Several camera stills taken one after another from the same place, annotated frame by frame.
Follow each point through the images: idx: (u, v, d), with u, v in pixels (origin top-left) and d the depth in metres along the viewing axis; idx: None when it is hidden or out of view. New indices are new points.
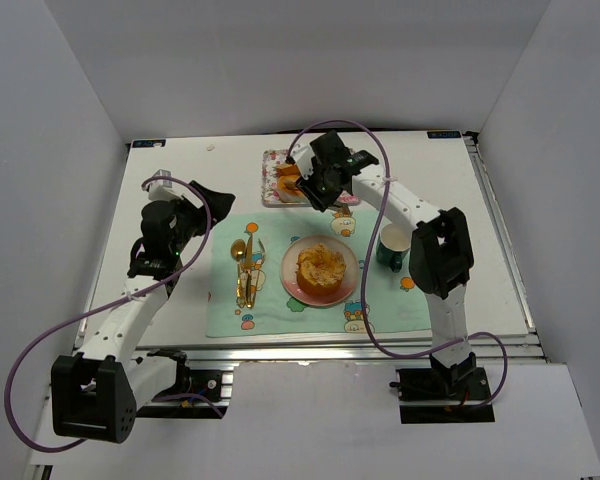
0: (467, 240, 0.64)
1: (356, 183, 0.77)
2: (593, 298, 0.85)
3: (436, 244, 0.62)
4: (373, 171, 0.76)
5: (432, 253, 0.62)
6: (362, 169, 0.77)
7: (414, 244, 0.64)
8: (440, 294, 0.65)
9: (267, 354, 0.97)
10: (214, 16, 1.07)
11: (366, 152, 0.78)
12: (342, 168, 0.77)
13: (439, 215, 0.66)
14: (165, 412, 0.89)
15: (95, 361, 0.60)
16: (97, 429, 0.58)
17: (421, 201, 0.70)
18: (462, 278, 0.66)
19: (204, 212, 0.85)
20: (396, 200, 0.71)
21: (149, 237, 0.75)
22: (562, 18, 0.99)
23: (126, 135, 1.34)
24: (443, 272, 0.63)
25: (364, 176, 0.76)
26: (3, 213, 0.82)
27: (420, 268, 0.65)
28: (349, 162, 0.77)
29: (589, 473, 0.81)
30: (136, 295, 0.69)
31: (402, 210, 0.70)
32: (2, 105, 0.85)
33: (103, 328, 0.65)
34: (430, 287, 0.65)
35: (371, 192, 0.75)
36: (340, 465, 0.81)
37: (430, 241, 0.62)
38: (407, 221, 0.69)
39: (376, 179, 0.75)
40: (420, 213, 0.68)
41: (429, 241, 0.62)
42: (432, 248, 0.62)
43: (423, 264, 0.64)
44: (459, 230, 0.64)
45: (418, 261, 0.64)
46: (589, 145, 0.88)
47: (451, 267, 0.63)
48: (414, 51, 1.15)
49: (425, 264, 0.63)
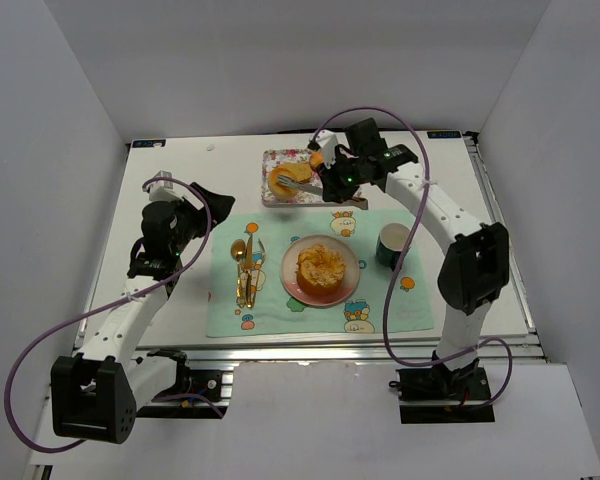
0: (505, 258, 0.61)
1: (391, 181, 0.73)
2: (592, 297, 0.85)
3: (473, 260, 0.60)
4: (410, 171, 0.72)
5: (468, 269, 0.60)
6: (400, 167, 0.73)
7: (448, 258, 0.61)
8: (467, 309, 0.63)
9: (267, 355, 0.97)
10: (214, 16, 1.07)
11: (404, 148, 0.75)
12: (377, 162, 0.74)
13: (481, 229, 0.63)
14: (165, 412, 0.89)
15: (95, 362, 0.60)
16: (98, 430, 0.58)
17: (460, 211, 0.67)
18: (490, 296, 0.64)
19: (204, 213, 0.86)
20: (435, 207, 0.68)
21: (149, 238, 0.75)
22: (562, 18, 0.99)
23: (125, 135, 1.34)
24: (475, 290, 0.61)
25: (401, 175, 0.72)
26: (2, 213, 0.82)
27: (450, 283, 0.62)
28: (386, 156, 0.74)
29: (589, 473, 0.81)
30: (136, 295, 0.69)
31: (440, 219, 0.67)
32: (2, 104, 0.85)
33: (103, 328, 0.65)
34: (457, 302, 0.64)
35: (408, 192, 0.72)
36: (340, 465, 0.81)
37: (468, 257, 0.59)
38: (444, 231, 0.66)
39: (414, 180, 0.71)
40: (459, 225, 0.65)
41: (467, 257, 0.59)
42: (468, 264, 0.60)
43: (456, 280, 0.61)
44: (500, 247, 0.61)
45: (449, 274, 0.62)
46: (589, 144, 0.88)
47: (483, 284, 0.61)
48: (414, 52, 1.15)
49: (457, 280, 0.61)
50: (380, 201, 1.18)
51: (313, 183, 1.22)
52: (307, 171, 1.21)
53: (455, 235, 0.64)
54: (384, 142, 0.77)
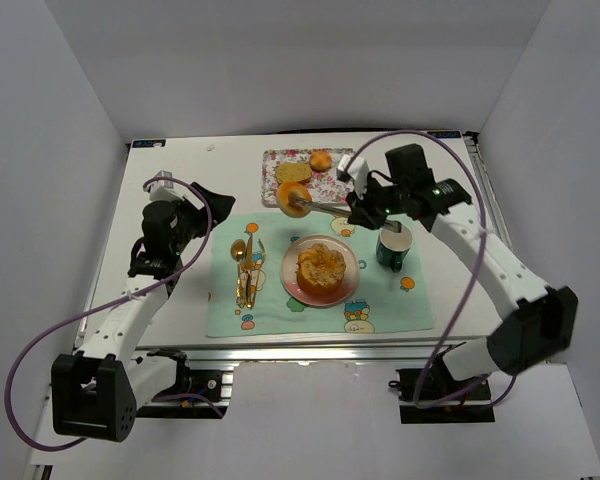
0: (569, 323, 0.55)
1: (440, 223, 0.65)
2: (592, 298, 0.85)
3: (535, 330, 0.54)
4: (463, 213, 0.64)
5: (528, 339, 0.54)
6: (452, 208, 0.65)
7: (507, 324, 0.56)
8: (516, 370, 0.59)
9: (268, 354, 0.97)
10: (214, 16, 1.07)
11: (455, 184, 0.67)
12: (424, 199, 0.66)
13: (546, 294, 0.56)
14: (165, 412, 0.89)
15: (96, 361, 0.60)
16: (98, 428, 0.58)
17: (521, 268, 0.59)
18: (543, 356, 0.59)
19: (205, 213, 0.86)
20: (493, 262, 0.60)
21: (150, 238, 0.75)
22: (561, 18, 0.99)
23: (126, 135, 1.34)
24: (530, 356, 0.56)
25: (454, 218, 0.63)
26: (2, 213, 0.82)
27: (503, 346, 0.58)
28: (435, 194, 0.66)
29: (589, 473, 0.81)
30: (136, 293, 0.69)
31: (499, 277, 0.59)
32: (2, 104, 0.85)
33: (104, 326, 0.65)
34: (507, 363, 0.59)
35: (460, 239, 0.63)
36: (340, 466, 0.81)
37: (530, 327, 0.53)
38: (503, 292, 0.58)
39: (467, 226, 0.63)
40: (521, 286, 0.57)
41: (530, 327, 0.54)
42: (530, 335, 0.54)
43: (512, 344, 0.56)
44: (567, 315, 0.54)
45: (503, 339, 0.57)
46: (589, 145, 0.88)
47: (539, 350, 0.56)
48: (413, 52, 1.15)
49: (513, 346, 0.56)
50: None
51: (313, 183, 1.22)
52: (307, 171, 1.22)
53: (517, 300, 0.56)
54: (432, 174, 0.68)
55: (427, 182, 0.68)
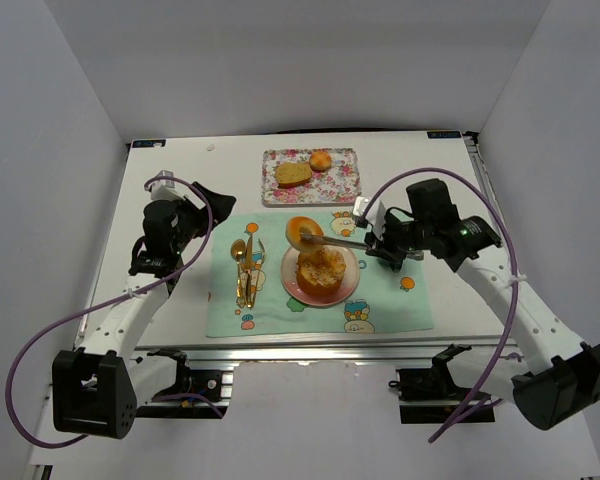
0: None
1: (468, 267, 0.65)
2: (593, 298, 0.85)
3: (570, 391, 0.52)
4: (492, 258, 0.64)
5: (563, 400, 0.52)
6: (480, 250, 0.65)
7: (540, 381, 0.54)
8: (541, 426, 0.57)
9: (268, 354, 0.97)
10: (214, 16, 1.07)
11: (484, 224, 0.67)
12: (450, 239, 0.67)
13: (581, 353, 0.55)
14: (165, 412, 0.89)
15: (97, 357, 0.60)
16: (98, 425, 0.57)
17: (555, 323, 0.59)
18: None
19: (206, 213, 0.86)
20: (526, 315, 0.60)
21: (150, 237, 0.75)
22: (561, 18, 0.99)
23: (125, 135, 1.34)
24: (561, 415, 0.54)
25: (482, 263, 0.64)
26: (2, 212, 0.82)
27: (534, 401, 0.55)
28: (463, 234, 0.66)
29: (589, 473, 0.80)
30: (137, 291, 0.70)
31: (532, 331, 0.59)
32: (2, 103, 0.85)
33: (104, 324, 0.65)
34: (536, 418, 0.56)
35: (489, 285, 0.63)
36: (340, 465, 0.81)
37: (567, 389, 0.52)
38: (536, 347, 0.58)
39: (497, 271, 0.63)
40: (555, 343, 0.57)
41: (566, 389, 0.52)
42: (565, 395, 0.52)
43: (545, 403, 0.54)
44: None
45: (536, 396, 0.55)
46: (590, 145, 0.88)
47: (569, 409, 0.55)
48: (413, 52, 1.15)
49: (546, 405, 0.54)
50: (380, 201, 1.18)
51: (313, 183, 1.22)
52: (307, 171, 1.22)
53: (552, 358, 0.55)
54: (457, 211, 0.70)
55: (452, 219, 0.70)
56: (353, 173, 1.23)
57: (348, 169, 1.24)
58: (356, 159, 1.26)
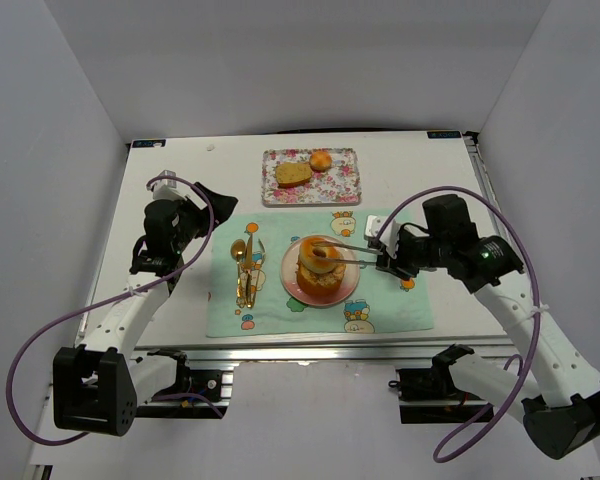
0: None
1: (490, 293, 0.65)
2: (592, 297, 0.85)
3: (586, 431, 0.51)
4: (514, 287, 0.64)
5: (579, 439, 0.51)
6: (501, 276, 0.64)
7: (557, 417, 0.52)
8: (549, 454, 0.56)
9: (268, 354, 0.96)
10: (215, 16, 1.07)
11: (506, 247, 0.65)
12: (470, 260, 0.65)
13: None
14: (165, 412, 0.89)
15: (97, 354, 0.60)
16: (99, 423, 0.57)
17: (575, 357, 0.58)
18: None
19: (207, 213, 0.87)
20: (547, 348, 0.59)
21: (151, 236, 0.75)
22: (561, 19, 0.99)
23: (126, 135, 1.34)
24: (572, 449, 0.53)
25: (504, 291, 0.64)
26: (2, 213, 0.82)
27: (545, 430, 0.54)
28: (484, 257, 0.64)
29: (589, 473, 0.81)
30: (138, 290, 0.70)
31: (551, 366, 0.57)
32: (2, 104, 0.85)
33: (105, 321, 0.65)
34: (546, 447, 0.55)
35: (510, 314, 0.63)
36: (341, 465, 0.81)
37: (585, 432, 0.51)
38: (556, 383, 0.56)
39: (519, 300, 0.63)
40: (576, 379, 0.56)
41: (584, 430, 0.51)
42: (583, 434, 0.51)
43: (558, 441, 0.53)
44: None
45: (548, 424, 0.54)
46: (589, 145, 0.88)
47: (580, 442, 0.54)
48: (413, 53, 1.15)
49: (560, 443, 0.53)
50: (380, 200, 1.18)
51: (313, 183, 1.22)
52: (307, 171, 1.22)
53: (572, 395, 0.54)
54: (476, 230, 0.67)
55: (471, 238, 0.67)
56: (353, 174, 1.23)
57: (348, 169, 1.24)
58: (356, 159, 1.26)
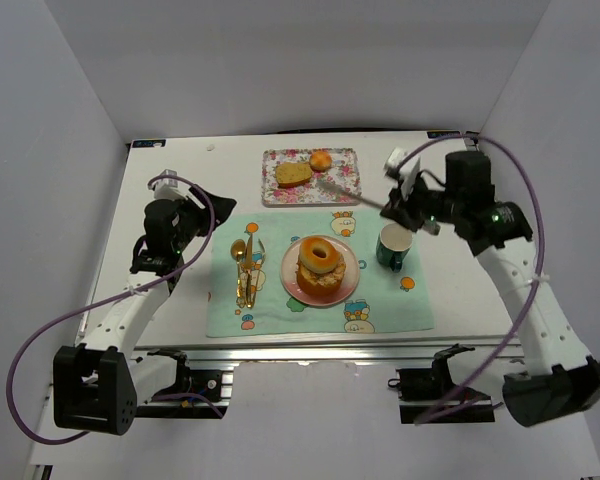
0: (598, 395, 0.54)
1: (492, 256, 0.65)
2: (591, 297, 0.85)
3: (560, 401, 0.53)
4: (518, 252, 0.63)
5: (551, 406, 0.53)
6: (507, 241, 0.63)
7: (533, 383, 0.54)
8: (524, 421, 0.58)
9: (268, 354, 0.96)
10: (215, 16, 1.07)
11: (517, 214, 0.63)
12: (478, 222, 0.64)
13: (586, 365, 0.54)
14: (165, 412, 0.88)
15: (97, 353, 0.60)
16: (100, 422, 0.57)
17: (565, 331, 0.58)
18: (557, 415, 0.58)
19: (207, 213, 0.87)
20: (538, 317, 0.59)
21: (151, 236, 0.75)
22: (561, 19, 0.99)
23: (126, 135, 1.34)
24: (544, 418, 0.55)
25: (506, 255, 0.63)
26: (2, 213, 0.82)
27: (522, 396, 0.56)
28: (493, 220, 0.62)
29: (589, 473, 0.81)
30: (139, 289, 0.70)
31: (539, 335, 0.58)
32: (3, 103, 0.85)
33: (105, 320, 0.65)
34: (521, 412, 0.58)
35: (508, 279, 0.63)
36: (341, 465, 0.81)
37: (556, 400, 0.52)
38: (539, 352, 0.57)
39: (520, 266, 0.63)
40: (561, 351, 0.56)
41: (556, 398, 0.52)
42: (556, 403, 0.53)
43: (531, 406, 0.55)
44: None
45: (524, 391, 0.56)
46: (590, 145, 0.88)
47: (556, 414, 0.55)
48: (413, 53, 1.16)
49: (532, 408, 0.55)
50: (380, 200, 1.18)
51: (313, 183, 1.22)
52: (307, 171, 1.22)
53: (553, 365, 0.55)
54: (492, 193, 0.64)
55: (484, 199, 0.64)
56: (353, 173, 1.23)
57: (348, 169, 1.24)
58: (356, 159, 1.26)
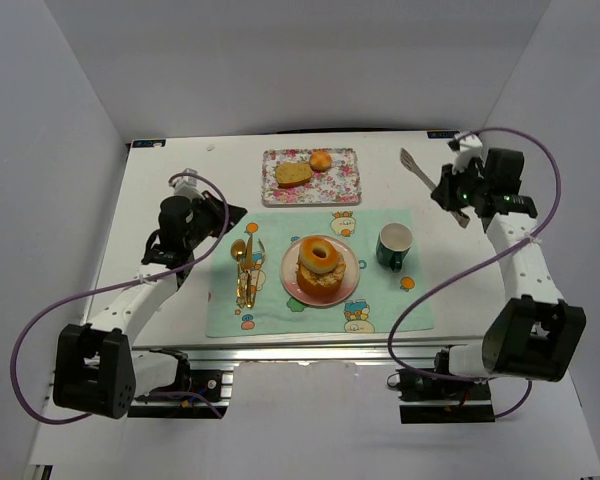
0: (568, 343, 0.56)
1: (494, 223, 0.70)
2: (591, 297, 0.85)
3: (527, 328, 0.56)
4: (518, 221, 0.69)
5: (516, 332, 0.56)
6: (511, 212, 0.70)
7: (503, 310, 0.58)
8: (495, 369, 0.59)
9: (268, 354, 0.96)
10: (215, 16, 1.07)
11: (530, 203, 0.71)
12: (493, 202, 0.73)
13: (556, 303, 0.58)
14: (165, 412, 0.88)
15: (101, 335, 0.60)
16: (95, 404, 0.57)
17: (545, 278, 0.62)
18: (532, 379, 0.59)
19: (223, 212, 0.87)
20: (519, 260, 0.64)
21: (165, 231, 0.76)
22: (561, 19, 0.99)
23: (126, 135, 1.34)
24: (513, 358, 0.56)
25: (506, 221, 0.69)
26: (2, 213, 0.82)
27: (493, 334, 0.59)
28: (505, 200, 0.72)
29: (589, 473, 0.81)
30: (148, 279, 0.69)
31: (518, 273, 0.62)
32: (2, 104, 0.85)
33: (113, 304, 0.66)
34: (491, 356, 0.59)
35: (504, 240, 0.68)
36: (341, 465, 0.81)
37: (522, 322, 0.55)
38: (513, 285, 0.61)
39: (516, 230, 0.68)
40: (536, 289, 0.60)
41: (522, 320, 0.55)
42: (521, 328, 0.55)
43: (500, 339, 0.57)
44: (567, 330, 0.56)
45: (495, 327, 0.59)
46: (589, 145, 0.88)
47: (526, 359, 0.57)
48: (413, 53, 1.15)
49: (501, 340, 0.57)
50: (380, 200, 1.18)
51: (313, 183, 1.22)
52: (307, 171, 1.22)
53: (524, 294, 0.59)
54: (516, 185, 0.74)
55: (507, 189, 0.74)
56: (353, 173, 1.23)
57: (348, 169, 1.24)
58: (356, 159, 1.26)
